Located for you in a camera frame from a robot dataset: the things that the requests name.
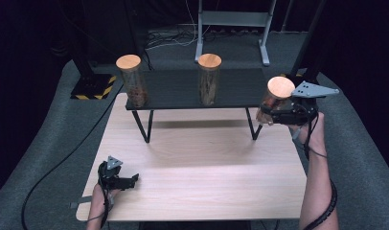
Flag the tall glass jar brown nuts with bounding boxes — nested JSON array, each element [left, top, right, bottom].
[[115, 54, 149, 108]]

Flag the short glass jar dried chilies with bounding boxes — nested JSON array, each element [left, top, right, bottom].
[[255, 76, 296, 127]]

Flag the grey tape strip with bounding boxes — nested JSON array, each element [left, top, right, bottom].
[[69, 195, 93, 209]]

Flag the bundle of floor cables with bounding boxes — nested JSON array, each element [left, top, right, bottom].
[[144, 27, 261, 52]]

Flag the person's left hand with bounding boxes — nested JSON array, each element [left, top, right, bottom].
[[91, 183, 121, 209]]

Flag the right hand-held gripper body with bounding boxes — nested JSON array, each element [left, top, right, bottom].
[[271, 80, 340, 127]]

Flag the black stand with striped base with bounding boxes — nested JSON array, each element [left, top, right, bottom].
[[280, 0, 327, 84], [55, 0, 118, 101]]

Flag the tall glass jar brown bark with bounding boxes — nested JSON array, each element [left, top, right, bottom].
[[196, 53, 222, 106]]

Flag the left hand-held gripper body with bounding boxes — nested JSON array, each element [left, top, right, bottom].
[[97, 155, 126, 192]]

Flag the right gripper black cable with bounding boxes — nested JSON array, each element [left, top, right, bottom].
[[302, 114, 339, 230]]

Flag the black shelf with metal legs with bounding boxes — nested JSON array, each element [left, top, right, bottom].
[[125, 67, 269, 144]]

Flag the long black floor cable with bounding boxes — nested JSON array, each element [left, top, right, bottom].
[[20, 84, 124, 230]]

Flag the person's right hand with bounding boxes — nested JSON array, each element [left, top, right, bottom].
[[287, 111, 327, 157]]

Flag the grey metal stand frame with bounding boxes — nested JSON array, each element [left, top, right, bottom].
[[194, 0, 278, 67]]

